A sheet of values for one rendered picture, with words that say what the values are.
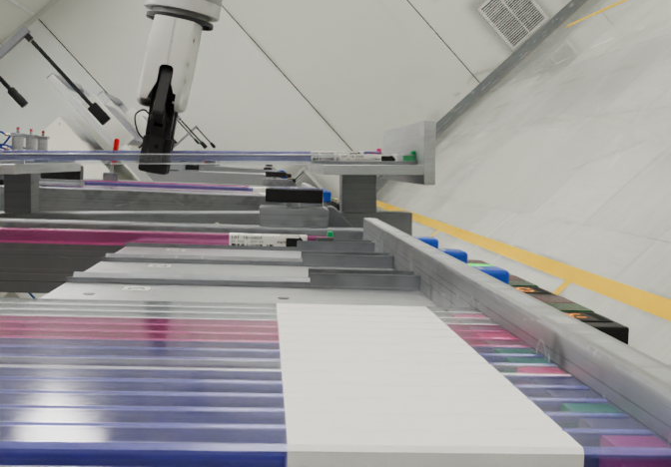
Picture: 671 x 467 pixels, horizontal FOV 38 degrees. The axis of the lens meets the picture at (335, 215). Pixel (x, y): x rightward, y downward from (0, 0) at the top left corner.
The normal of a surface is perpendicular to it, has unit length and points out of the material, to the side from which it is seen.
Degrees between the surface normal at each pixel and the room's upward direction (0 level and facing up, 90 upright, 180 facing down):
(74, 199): 90
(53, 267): 90
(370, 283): 90
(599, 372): 46
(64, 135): 90
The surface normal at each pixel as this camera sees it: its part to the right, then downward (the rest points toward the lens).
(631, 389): -1.00, -0.03
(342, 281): 0.07, 0.05
